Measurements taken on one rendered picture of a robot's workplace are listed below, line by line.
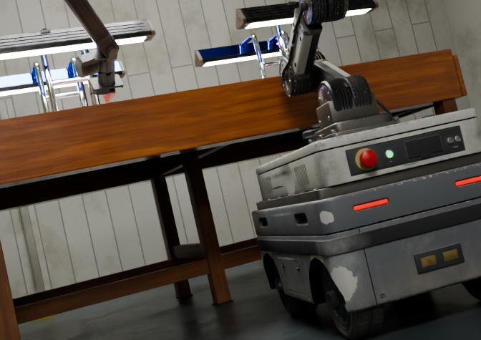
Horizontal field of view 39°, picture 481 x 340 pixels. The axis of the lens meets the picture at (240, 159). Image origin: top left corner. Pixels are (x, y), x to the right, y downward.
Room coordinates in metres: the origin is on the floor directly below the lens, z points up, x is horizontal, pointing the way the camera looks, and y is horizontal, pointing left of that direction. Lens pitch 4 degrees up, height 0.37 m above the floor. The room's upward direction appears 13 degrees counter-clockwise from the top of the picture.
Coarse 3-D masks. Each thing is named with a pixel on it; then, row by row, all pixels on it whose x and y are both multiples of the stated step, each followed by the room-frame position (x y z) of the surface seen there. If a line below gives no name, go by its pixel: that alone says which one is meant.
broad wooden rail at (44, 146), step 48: (192, 96) 2.19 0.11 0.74; (240, 96) 2.25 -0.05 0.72; (288, 96) 2.31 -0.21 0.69; (384, 96) 2.45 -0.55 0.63; (432, 96) 2.53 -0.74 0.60; (0, 144) 1.96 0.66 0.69; (48, 144) 2.01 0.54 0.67; (96, 144) 2.06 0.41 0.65; (144, 144) 2.12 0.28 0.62; (192, 144) 2.17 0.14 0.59
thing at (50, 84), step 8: (48, 32) 2.35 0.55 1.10; (40, 56) 2.50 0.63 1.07; (48, 64) 2.50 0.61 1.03; (48, 72) 2.50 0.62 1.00; (48, 80) 2.50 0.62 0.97; (56, 80) 2.52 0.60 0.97; (64, 80) 2.52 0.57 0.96; (72, 80) 2.53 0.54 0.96; (80, 80) 2.54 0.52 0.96; (88, 80) 2.55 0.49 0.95; (48, 88) 2.50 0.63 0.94; (96, 96) 2.56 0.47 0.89; (56, 104) 2.50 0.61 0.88; (96, 104) 2.55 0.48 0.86
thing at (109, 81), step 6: (102, 72) 2.26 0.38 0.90; (114, 72) 2.28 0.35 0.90; (90, 78) 2.32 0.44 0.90; (96, 78) 2.32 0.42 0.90; (102, 78) 2.27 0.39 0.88; (108, 78) 2.27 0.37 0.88; (114, 78) 2.30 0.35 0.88; (96, 84) 2.30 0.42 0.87; (102, 84) 2.29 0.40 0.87; (108, 84) 2.29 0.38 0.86; (114, 84) 2.31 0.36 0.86; (120, 84) 2.31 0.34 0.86; (96, 90) 2.28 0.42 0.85
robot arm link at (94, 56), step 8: (112, 48) 2.17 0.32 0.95; (80, 56) 2.19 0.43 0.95; (88, 56) 2.20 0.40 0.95; (96, 56) 2.20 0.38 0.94; (104, 56) 2.21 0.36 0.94; (112, 56) 2.19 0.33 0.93; (80, 64) 2.18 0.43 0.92; (88, 64) 2.20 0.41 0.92; (96, 64) 2.21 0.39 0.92; (80, 72) 2.21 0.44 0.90; (88, 72) 2.21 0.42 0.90; (96, 72) 2.23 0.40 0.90
